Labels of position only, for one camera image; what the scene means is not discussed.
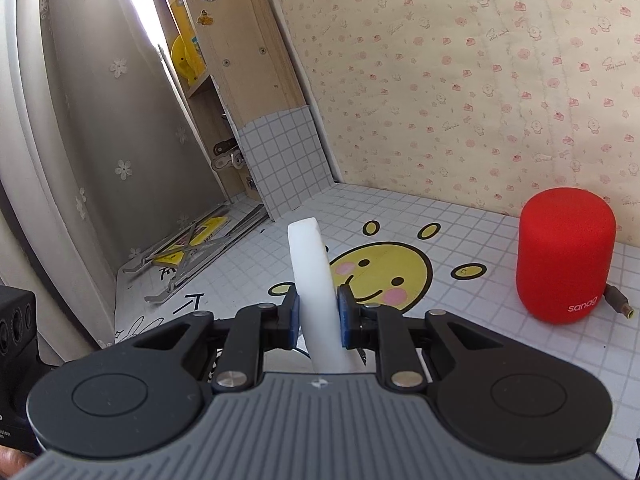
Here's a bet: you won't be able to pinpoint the white sponge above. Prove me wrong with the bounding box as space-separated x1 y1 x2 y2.
287 216 362 376

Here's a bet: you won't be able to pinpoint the yellow blue package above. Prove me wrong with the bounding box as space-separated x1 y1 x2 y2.
162 0 208 71

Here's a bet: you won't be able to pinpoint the brown cable plug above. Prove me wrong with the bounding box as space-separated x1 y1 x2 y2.
605 284 639 320

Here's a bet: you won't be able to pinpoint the wooden shelf with grid paper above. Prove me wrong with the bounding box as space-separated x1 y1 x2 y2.
150 0 336 223

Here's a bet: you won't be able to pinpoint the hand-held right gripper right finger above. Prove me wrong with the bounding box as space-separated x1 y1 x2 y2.
337 285 507 392

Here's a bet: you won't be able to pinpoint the metal folding stand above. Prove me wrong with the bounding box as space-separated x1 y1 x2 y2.
122 202 271 304

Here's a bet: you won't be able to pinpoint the yellow plastic toy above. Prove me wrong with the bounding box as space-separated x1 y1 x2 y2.
170 32 202 83

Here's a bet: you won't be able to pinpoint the person's left hand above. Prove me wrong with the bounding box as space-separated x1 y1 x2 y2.
0 447 35 478

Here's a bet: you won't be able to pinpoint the red round speaker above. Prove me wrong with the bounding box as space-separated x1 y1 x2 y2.
516 187 617 323

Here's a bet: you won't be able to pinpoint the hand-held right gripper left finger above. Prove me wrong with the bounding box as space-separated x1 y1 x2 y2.
132 285 301 394

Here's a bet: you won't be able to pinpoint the beige flowered curtain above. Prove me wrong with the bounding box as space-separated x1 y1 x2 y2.
0 0 226 351

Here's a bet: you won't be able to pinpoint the black silver metal clamps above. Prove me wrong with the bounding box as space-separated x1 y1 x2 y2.
214 137 246 171

